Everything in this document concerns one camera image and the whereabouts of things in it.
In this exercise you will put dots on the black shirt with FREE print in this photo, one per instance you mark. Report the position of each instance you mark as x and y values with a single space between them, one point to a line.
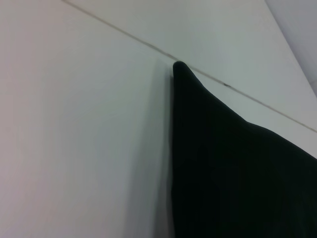
235 161

